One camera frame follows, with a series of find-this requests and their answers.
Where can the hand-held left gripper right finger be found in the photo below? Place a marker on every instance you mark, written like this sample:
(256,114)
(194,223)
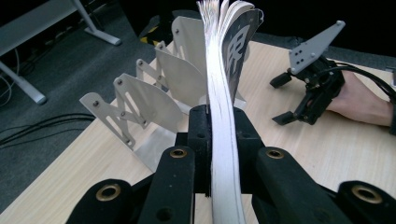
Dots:
(246,149)

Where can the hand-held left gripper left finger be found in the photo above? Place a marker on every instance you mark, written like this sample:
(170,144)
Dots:
(199,140)

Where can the dark illustrated magazine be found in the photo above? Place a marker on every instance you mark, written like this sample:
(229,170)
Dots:
(222,124)

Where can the grey expandable metal book rack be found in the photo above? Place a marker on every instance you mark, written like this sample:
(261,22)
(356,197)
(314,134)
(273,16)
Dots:
(146,99)

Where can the black striped stand base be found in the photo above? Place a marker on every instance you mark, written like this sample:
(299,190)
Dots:
(152,31)

